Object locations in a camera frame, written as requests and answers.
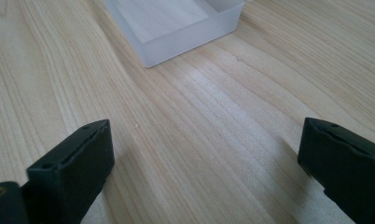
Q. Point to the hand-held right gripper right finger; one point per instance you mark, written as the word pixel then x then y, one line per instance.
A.
pixel 347 168

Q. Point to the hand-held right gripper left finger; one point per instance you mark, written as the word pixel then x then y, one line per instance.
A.
pixel 70 168

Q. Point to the clear plastic bag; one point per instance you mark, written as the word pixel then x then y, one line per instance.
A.
pixel 188 37

